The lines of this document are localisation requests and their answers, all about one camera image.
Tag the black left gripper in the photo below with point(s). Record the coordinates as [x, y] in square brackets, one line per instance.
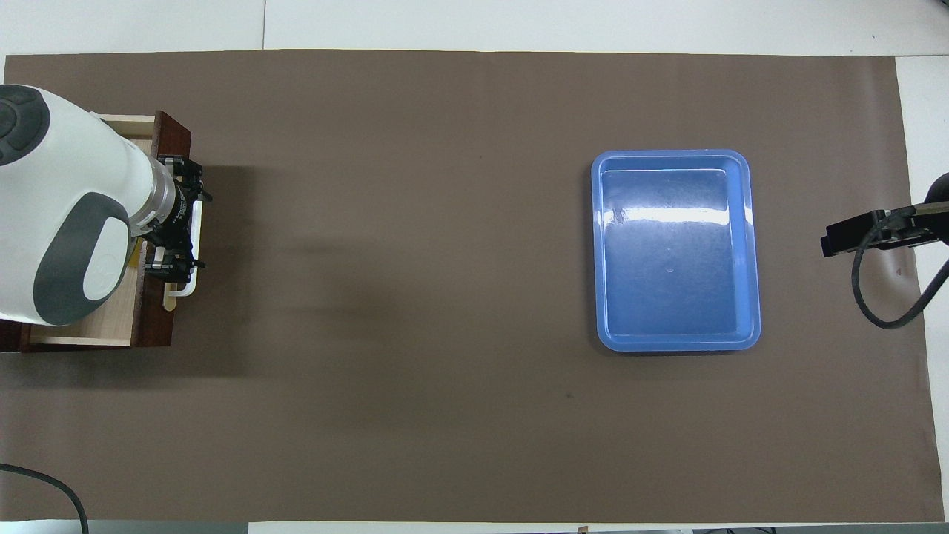
[180, 222]

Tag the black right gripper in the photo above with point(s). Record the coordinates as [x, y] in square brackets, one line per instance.
[916, 215]

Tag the wooden drawer dark front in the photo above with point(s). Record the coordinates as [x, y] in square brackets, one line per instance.
[96, 326]

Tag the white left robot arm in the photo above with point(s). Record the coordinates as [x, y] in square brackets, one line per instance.
[67, 193]

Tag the brown paper table mat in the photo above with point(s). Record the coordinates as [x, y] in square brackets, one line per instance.
[371, 297]

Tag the blue plastic tray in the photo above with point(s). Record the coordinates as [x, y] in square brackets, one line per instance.
[667, 282]

